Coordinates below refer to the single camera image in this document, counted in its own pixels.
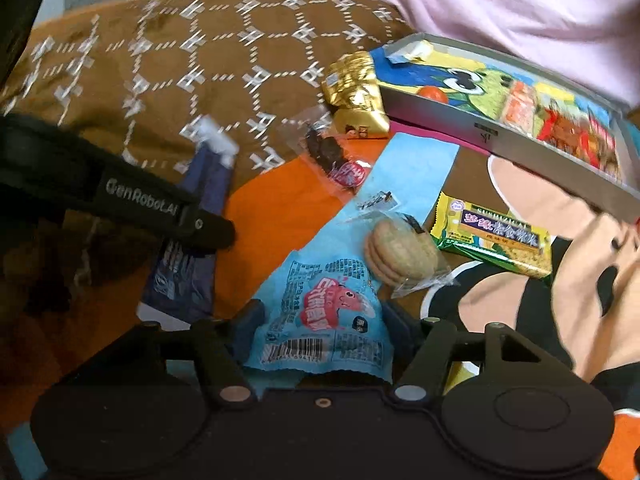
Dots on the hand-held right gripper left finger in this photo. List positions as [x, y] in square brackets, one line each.
[250, 327]

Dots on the clear packet with dark snack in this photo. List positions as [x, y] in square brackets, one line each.
[330, 155]

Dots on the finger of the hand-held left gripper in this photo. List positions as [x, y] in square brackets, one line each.
[215, 232]

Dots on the green and yellow biscuit packet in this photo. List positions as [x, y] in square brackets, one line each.
[495, 240]

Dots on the pink sheet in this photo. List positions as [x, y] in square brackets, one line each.
[500, 10]

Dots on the tangerine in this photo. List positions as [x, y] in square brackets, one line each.
[432, 95]

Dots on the clear packet of round biscuits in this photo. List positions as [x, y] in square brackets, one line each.
[400, 250]

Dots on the gold foil snack packet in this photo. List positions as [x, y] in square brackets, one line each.
[355, 90]

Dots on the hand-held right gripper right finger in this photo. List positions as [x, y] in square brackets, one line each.
[405, 332]

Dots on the orange and white cracker packet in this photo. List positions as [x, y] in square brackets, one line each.
[522, 107]

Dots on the blue stick packet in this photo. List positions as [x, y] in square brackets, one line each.
[185, 270]

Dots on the light blue sausage packet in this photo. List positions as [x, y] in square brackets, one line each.
[320, 310]

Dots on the red tofu snack packet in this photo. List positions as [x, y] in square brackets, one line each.
[575, 135]

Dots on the brown patterned pillow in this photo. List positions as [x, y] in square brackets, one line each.
[150, 60]

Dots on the grey tray with cartoon drawing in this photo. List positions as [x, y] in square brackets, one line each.
[500, 135]

